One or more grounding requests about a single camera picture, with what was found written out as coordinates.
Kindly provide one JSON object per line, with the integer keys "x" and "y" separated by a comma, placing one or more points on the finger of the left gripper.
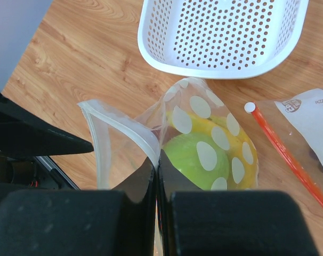
{"x": 23, "y": 134}

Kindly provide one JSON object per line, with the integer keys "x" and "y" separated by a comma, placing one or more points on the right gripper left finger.
{"x": 119, "y": 221}

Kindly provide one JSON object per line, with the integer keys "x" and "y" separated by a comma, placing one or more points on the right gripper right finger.
{"x": 238, "y": 222}

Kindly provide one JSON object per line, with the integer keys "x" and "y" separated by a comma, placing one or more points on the green fake apple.
{"x": 200, "y": 159}

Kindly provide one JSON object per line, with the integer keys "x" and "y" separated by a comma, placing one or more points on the clear dotted zip bag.
{"x": 121, "y": 143}

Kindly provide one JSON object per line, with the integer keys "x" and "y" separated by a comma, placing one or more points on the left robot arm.
{"x": 31, "y": 172}

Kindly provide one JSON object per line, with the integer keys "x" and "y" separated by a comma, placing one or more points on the yellow fake banana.
{"x": 242, "y": 155}

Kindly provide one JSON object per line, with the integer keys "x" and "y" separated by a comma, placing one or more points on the middle zip bag red seal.
{"x": 294, "y": 126}

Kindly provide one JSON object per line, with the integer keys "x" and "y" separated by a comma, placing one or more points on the white perforated plastic basket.
{"x": 219, "y": 39}

